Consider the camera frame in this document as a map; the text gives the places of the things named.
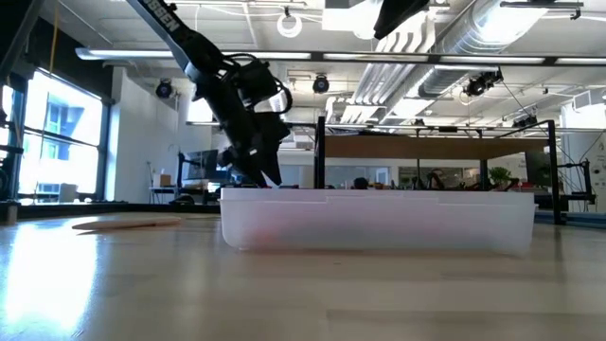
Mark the black background stand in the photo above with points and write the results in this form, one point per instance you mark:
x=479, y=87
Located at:
x=586, y=182

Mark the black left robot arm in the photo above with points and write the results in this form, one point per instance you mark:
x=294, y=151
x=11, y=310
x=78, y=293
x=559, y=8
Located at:
x=165, y=23

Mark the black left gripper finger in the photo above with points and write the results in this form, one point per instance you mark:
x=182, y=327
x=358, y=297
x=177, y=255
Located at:
x=273, y=163
x=255, y=173

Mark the white bin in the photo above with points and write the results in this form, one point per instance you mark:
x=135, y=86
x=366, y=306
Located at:
x=67, y=193

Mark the black computer monitor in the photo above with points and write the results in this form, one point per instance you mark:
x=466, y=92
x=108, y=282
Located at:
x=537, y=168
x=203, y=163

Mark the raised wooden shelf board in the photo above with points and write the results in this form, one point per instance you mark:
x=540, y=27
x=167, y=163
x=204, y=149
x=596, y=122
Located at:
x=426, y=148

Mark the silver ventilation duct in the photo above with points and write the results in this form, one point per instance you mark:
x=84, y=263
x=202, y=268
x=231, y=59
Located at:
x=473, y=33

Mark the black shelf post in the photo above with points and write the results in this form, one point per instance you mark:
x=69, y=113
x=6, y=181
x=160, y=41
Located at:
x=554, y=180
x=320, y=156

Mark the clear pencil box pink lid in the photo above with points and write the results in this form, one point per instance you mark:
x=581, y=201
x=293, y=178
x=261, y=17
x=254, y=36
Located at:
x=379, y=222

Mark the black ceiling camera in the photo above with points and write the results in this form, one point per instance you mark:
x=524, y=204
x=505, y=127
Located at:
x=480, y=84
x=320, y=84
x=164, y=89

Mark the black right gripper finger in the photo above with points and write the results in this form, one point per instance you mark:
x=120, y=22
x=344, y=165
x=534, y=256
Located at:
x=397, y=14

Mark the small cardboard box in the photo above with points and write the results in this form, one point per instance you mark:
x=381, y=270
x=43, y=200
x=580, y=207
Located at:
x=165, y=180

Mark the potted green plant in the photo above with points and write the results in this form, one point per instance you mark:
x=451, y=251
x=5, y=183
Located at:
x=499, y=176

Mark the person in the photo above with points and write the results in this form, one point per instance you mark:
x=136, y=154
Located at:
x=361, y=183

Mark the black rig frame rail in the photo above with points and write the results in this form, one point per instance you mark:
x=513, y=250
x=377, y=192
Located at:
x=94, y=209

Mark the long ceiling strip light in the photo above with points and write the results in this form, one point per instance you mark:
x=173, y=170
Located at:
x=492, y=59

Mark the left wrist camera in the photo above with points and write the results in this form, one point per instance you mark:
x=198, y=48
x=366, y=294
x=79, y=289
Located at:
x=265, y=83

